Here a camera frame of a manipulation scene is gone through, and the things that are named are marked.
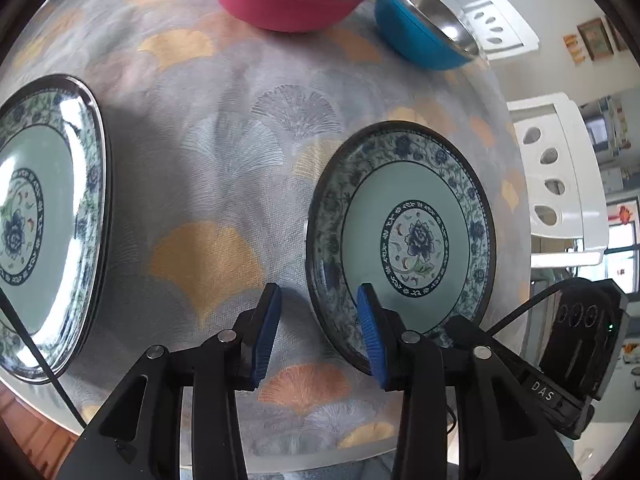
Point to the white chair with oval holes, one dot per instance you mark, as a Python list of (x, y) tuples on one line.
[(500, 20), (565, 160)]

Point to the framed wall picture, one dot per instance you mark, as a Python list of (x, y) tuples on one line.
[(595, 39)]

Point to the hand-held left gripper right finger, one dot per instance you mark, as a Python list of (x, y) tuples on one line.
[(369, 340)]

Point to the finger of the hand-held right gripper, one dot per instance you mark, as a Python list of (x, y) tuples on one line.
[(462, 330)]

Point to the orange wall decoration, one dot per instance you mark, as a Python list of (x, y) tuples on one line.
[(574, 49)]

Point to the cluttered shelf unit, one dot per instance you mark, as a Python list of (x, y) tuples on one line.
[(612, 135)]

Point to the small blue floral plate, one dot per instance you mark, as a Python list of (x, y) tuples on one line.
[(425, 200)]

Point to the grey ginkgo print tablecloth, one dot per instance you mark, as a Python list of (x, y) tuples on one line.
[(210, 160)]

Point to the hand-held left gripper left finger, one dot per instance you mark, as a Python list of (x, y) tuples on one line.
[(265, 332)]

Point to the blue steel-lined bowl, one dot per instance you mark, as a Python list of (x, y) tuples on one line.
[(410, 30)]

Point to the red window decoration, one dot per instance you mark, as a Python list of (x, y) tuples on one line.
[(620, 213)]

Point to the large blue floral plate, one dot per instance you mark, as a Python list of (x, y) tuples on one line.
[(45, 200)]

